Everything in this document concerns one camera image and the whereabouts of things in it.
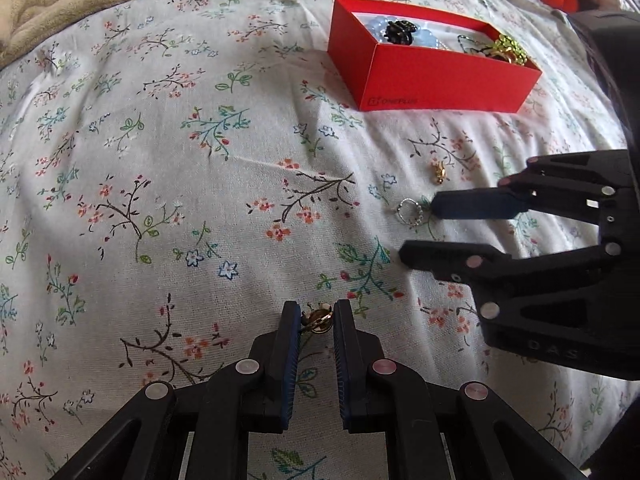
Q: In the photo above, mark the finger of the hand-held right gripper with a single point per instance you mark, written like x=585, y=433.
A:
x=440, y=256
x=475, y=205

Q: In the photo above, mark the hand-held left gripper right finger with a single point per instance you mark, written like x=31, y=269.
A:
x=346, y=360

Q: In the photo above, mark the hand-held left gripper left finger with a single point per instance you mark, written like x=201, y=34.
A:
x=290, y=360

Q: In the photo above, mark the gold earring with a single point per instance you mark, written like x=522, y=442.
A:
x=316, y=317

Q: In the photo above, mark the red cardboard box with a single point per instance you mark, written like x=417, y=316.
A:
x=440, y=82

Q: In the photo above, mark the black hair claw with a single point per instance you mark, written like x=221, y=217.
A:
x=397, y=32

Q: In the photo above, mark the small gold charm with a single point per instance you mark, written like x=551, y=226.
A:
x=439, y=171

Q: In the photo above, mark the beige blanket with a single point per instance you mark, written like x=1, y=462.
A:
x=65, y=0

